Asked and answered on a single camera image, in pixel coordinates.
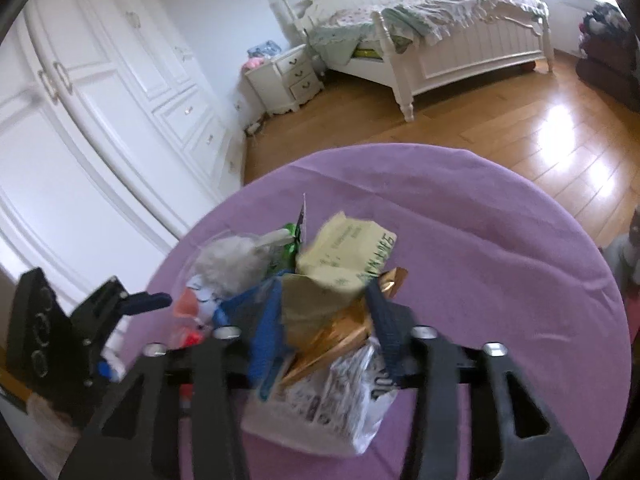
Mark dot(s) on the dark sofa with clothes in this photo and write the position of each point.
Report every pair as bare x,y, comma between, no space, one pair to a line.
607,55

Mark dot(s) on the grey chair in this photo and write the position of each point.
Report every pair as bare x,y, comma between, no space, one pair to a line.
625,255

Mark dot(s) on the green wrapper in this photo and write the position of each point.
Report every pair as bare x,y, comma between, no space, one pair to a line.
287,245

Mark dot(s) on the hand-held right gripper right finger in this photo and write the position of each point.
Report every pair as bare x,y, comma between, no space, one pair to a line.
386,335

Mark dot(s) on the round purple table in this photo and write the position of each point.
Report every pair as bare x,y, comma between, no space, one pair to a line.
475,270

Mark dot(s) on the gold foil wrapper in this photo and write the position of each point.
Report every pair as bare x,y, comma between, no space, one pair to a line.
345,340

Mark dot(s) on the person's left forearm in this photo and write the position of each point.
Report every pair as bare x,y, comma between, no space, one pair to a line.
50,435

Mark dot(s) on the white bed frame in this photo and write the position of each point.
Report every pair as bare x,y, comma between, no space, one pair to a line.
475,55

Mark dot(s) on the white printed plastic bag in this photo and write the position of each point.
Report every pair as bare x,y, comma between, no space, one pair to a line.
325,410

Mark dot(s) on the power strip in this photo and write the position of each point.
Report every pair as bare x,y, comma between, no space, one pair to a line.
253,127

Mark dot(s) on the pink item on nightstand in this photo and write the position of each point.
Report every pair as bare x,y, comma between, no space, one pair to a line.
253,63

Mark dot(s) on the blue item on nightstand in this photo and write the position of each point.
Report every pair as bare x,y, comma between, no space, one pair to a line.
264,49

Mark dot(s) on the floral blanket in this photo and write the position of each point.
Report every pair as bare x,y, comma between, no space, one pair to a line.
430,15

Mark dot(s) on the khaki paper packet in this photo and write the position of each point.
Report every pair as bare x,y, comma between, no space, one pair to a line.
310,305

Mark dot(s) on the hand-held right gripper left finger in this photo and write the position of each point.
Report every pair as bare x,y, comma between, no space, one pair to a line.
267,340

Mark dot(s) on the red white wrapper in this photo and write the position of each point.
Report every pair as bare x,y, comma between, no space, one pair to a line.
187,305

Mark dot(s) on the white wardrobe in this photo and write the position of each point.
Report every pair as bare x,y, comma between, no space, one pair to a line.
100,110

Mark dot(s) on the white nightstand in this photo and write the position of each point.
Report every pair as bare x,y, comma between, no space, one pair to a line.
285,80

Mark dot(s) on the pale yellow packet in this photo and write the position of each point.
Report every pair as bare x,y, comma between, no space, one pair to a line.
345,255

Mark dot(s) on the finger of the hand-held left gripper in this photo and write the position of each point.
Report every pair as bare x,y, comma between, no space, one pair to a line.
147,301

